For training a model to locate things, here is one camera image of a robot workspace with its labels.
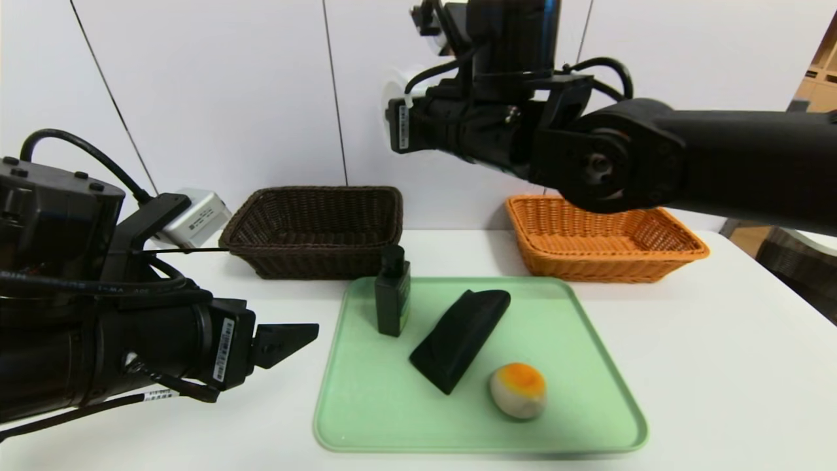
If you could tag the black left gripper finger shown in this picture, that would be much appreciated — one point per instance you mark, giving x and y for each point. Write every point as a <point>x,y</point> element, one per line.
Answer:
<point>278,340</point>

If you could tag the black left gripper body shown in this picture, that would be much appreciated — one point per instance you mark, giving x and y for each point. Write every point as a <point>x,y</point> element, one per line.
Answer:
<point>229,350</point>

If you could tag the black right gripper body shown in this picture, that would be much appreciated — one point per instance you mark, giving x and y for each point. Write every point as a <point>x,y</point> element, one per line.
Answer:
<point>401,125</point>

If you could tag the white round labelled container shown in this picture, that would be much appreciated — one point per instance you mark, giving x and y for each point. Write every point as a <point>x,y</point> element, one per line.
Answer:
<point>397,84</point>

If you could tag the dark green bottle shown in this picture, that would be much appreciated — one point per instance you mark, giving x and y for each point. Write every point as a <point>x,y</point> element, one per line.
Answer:
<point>391,301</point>

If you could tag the white bun with orange top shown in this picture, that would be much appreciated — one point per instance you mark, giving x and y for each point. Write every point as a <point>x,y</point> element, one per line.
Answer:
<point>518,390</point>

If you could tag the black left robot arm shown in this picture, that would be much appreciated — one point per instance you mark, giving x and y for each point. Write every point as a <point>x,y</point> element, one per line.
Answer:
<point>46,261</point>

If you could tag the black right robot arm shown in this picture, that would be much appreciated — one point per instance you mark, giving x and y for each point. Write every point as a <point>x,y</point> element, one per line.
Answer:
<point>719,157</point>

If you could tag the dark brown wicker basket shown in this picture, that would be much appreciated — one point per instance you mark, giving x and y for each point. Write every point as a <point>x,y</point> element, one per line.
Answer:
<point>314,258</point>

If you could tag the orange wicker basket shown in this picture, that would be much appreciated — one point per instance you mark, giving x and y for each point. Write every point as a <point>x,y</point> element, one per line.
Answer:
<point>601,261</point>

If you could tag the light green plastic tray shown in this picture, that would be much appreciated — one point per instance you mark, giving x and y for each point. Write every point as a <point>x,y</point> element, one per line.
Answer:
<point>392,405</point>

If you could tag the black soft case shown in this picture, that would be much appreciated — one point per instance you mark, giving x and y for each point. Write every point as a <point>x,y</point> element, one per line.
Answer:
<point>458,340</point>

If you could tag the wooden shelf unit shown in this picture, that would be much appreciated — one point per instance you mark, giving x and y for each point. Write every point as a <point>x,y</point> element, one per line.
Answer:
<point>824,72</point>

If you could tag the white background table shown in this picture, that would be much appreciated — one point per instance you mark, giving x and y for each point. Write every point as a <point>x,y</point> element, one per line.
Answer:
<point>817,243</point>

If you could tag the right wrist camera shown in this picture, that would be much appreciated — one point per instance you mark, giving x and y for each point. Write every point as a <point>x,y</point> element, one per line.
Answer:
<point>428,26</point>

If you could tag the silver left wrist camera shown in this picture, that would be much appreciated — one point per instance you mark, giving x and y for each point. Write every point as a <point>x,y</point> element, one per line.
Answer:
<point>199,219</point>

